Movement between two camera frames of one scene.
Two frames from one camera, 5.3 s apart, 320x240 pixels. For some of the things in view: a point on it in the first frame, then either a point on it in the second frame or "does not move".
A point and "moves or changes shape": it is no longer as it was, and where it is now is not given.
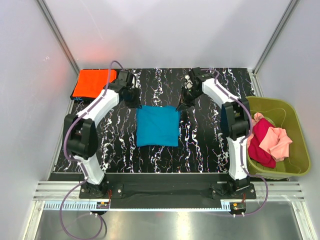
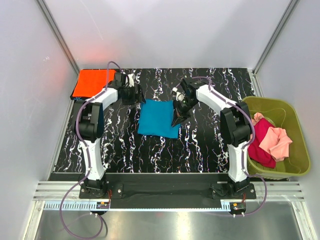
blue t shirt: x=157 y=126 moves or changes shape
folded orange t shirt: x=90 y=82 does not move
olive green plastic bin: x=284 y=114 does not move
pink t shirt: x=276 y=141 does not move
